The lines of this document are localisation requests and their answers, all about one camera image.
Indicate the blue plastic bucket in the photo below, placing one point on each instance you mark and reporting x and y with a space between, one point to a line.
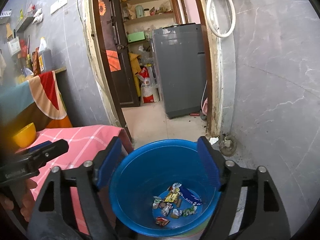
147 172

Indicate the wall spice rack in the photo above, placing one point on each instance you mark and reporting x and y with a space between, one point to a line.
25 18

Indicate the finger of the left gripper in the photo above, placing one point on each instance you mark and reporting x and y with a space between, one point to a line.
35 160
39 146

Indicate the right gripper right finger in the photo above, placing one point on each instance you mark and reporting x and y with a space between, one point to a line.
249 206

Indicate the yellow plastic bowl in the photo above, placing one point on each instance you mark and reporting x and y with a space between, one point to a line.
26 136

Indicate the pink checked tablecloth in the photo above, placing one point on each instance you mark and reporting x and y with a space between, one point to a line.
84 144

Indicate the left hand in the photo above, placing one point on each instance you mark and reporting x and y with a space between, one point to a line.
22 195

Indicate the wooden shelf unit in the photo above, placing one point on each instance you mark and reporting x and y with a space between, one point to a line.
146 15

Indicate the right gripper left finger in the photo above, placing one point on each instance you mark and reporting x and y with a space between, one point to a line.
54 215

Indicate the striped red orange cloth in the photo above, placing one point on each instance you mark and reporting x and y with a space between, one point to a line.
50 111

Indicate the light blue cloth cover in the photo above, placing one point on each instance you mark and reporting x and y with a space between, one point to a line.
14 101

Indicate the brown wooden door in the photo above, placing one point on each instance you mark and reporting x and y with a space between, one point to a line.
115 40

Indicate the trash pile in bucket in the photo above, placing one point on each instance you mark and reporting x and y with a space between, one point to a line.
172 206

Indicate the dark blue snack wrapper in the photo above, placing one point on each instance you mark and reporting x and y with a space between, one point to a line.
189 196

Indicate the red white sack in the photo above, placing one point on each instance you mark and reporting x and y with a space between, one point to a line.
148 89

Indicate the green box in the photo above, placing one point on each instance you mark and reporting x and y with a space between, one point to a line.
135 37

